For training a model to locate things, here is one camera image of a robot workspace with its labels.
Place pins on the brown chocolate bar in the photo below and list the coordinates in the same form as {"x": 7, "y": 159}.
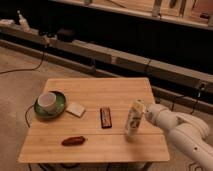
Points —
{"x": 105, "y": 117}

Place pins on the white yellow bottle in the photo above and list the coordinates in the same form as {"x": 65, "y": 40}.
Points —
{"x": 134, "y": 117}

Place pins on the white cup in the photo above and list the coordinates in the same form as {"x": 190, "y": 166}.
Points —
{"x": 47, "y": 101}

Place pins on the black box on ledge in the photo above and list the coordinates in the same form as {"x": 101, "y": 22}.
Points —
{"x": 66, "y": 35}

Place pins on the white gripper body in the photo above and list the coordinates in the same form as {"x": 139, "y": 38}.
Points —
{"x": 151, "y": 112}

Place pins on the red-brown sausage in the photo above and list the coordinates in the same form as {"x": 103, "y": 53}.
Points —
{"x": 73, "y": 141}

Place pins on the white spray bottle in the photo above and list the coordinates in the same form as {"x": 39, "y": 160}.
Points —
{"x": 23, "y": 22}

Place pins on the green plate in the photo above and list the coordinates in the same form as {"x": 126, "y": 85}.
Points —
{"x": 60, "y": 106}

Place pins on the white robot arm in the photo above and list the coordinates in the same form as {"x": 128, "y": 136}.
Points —
{"x": 186, "y": 132}

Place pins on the wooden table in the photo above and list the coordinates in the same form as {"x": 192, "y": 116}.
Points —
{"x": 43, "y": 141}

